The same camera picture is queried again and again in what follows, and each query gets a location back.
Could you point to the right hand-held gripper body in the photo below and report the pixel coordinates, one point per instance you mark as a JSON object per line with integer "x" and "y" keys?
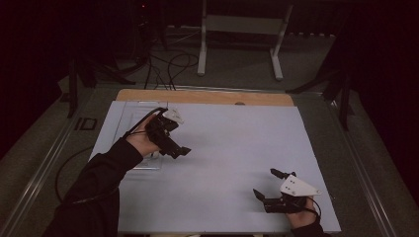
{"x": 296, "y": 187}

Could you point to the aluminium floor rail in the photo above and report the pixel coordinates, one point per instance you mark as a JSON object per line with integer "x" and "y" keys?
{"x": 362, "y": 171}
{"x": 36, "y": 177}

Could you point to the wooden table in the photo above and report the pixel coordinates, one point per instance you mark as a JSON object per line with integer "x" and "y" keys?
{"x": 204, "y": 97}

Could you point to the white table mat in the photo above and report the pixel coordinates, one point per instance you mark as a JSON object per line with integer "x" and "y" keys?
{"x": 230, "y": 148}

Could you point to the black tripod stand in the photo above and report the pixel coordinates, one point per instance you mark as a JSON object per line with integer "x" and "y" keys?
{"x": 344, "y": 98}
{"x": 74, "y": 89}

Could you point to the person's left hand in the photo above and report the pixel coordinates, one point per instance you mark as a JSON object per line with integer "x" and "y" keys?
{"x": 141, "y": 140}

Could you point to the person's right hand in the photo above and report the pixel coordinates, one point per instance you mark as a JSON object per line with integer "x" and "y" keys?
{"x": 301, "y": 219}

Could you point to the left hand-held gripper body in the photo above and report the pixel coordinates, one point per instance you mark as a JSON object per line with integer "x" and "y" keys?
{"x": 161, "y": 128}

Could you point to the white metal stand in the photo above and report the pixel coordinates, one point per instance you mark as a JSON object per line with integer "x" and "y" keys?
{"x": 243, "y": 24}

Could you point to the dark equipment with red light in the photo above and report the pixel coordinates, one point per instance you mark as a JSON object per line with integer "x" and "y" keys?
{"x": 145, "y": 29}

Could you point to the clear plastic container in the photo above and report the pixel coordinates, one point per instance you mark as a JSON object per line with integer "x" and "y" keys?
{"x": 131, "y": 113}

